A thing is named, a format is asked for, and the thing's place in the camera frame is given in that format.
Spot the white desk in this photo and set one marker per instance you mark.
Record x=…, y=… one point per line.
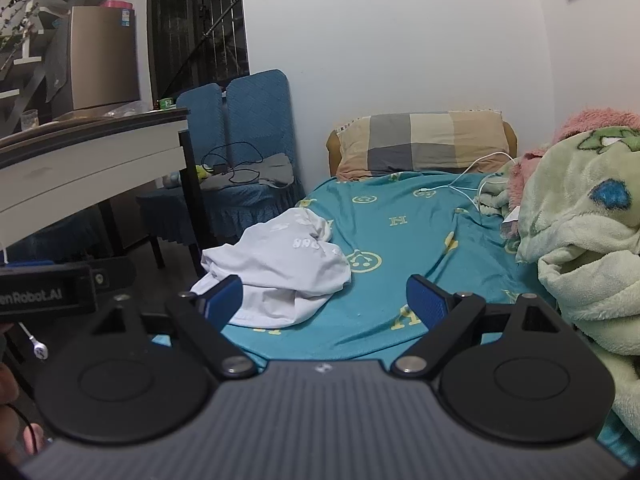
x=75, y=165

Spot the dark window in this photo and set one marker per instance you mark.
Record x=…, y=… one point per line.
x=195, y=25

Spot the white t-shirt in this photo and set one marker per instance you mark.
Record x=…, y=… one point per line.
x=280, y=270

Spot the small green box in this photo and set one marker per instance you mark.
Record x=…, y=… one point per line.
x=166, y=104

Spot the teal printed bedsheet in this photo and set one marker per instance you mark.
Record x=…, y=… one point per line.
x=400, y=230

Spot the yellow-green toy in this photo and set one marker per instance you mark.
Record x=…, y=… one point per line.
x=203, y=172

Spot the brown cushion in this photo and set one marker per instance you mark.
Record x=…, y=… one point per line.
x=331, y=147

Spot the person's left hand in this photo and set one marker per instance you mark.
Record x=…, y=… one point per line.
x=7, y=385

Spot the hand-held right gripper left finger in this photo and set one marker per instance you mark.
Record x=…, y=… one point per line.
x=222, y=300

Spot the clear plastic bag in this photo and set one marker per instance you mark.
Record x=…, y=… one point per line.
x=120, y=108

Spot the glass cup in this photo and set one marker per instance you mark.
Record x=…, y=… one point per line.
x=30, y=120

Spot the white shelf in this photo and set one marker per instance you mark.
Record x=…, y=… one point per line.
x=30, y=20

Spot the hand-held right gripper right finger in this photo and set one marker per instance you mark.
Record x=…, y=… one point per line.
x=425, y=300

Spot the green fleece blanket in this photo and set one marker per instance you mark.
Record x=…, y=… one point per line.
x=575, y=240

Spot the white earphone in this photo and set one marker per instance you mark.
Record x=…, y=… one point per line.
x=39, y=349

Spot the grey cloth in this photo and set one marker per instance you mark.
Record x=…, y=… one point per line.
x=272, y=170

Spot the plaid pillow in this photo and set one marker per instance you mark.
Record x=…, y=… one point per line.
x=420, y=140

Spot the pink lid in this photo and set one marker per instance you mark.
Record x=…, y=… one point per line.
x=116, y=4

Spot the gold mini refrigerator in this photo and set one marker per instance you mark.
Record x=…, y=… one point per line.
x=100, y=60

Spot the pink fleece blanket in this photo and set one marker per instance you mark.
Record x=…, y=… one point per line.
x=595, y=117

